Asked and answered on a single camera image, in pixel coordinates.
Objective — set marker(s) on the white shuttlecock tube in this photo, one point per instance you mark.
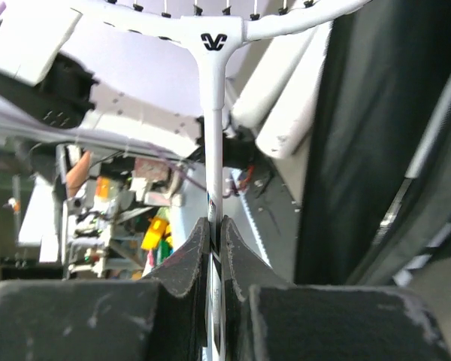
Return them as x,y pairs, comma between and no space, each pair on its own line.
279,98

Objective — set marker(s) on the white badminton racket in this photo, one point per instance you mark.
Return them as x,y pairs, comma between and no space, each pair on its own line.
212,40

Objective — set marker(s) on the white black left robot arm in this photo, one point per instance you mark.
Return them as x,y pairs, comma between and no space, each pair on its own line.
50,96

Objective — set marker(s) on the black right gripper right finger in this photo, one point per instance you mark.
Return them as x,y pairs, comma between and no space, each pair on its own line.
268,318

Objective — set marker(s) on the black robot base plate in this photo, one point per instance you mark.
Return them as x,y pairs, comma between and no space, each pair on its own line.
275,212

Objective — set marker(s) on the pink sport racket bag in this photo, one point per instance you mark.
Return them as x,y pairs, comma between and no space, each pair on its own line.
378,184

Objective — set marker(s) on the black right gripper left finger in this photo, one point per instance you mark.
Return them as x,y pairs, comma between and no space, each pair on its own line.
160,317

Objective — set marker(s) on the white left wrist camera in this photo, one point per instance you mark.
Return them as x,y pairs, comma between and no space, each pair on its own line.
31,35

